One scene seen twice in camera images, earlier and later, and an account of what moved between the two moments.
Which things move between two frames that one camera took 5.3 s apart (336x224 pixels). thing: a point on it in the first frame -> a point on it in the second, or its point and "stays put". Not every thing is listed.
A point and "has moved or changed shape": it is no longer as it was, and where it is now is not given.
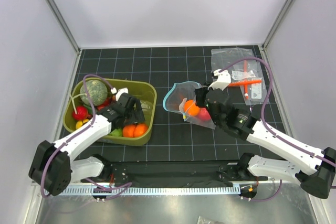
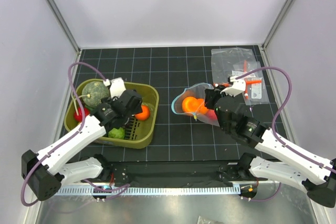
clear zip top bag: [175, 97] has moved or changed shape
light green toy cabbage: [117, 132] stays put
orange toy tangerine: [190, 107] has moved or changed shape
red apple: [82, 113] stays put
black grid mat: [174, 138] stays put
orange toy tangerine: [128, 130] -> [201, 108]
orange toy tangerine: [140, 129] -> [145, 115]
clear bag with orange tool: [246, 74] stays put
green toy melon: [97, 92] stays put
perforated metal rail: [144, 190] stays put
